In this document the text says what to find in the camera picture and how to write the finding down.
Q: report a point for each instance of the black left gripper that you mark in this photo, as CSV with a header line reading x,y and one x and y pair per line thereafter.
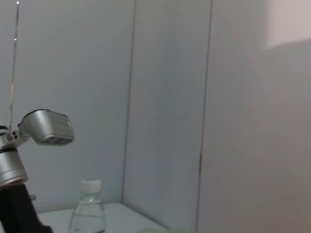
x,y
17,213

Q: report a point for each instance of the clear green-label water bottle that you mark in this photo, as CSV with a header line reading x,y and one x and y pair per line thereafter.
x,y
88,208

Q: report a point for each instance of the green glass fruit plate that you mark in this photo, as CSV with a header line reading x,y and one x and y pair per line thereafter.
x,y
160,230

